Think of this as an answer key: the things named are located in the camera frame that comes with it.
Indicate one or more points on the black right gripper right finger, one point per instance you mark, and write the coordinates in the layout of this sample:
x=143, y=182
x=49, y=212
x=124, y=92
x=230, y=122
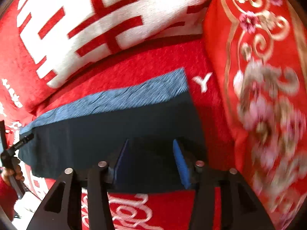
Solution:
x=223, y=199

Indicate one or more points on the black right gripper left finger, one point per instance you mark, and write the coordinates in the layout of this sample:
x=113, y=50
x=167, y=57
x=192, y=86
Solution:
x=61, y=207

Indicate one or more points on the black pants with patterned waistband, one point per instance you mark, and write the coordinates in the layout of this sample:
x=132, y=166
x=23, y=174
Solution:
x=149, y=134

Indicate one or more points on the red sleeve left forearm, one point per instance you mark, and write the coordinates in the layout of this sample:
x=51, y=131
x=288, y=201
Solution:
x=8, y=198

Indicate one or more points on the left hand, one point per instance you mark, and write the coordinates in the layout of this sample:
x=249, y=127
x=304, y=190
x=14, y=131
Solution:
x=12, y=172

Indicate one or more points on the red blanket with white characters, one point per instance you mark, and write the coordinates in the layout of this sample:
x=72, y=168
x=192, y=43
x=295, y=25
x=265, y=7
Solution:
x=25, y=97

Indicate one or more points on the red and white folded blanket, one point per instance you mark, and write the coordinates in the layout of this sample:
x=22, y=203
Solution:
x=62, y=36

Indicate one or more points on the red embroidered pillow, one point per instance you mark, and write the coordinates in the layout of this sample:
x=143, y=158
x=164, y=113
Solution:
x=258, y=52

